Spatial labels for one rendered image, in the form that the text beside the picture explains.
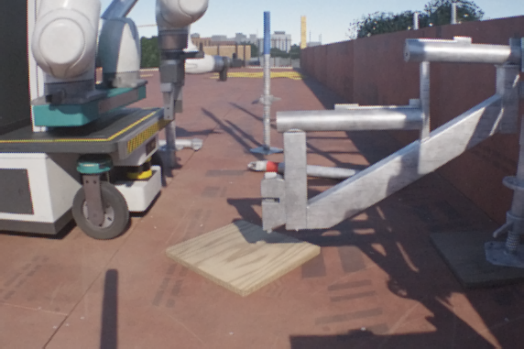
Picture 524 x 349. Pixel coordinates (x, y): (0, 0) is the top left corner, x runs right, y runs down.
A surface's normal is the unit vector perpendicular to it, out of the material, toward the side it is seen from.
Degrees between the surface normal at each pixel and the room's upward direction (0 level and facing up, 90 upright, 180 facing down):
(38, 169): 90
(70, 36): 98
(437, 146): 90
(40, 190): 90
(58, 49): 95
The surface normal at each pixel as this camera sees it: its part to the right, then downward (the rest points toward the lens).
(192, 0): 0.44, 0.34
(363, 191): -0.04, 0.23
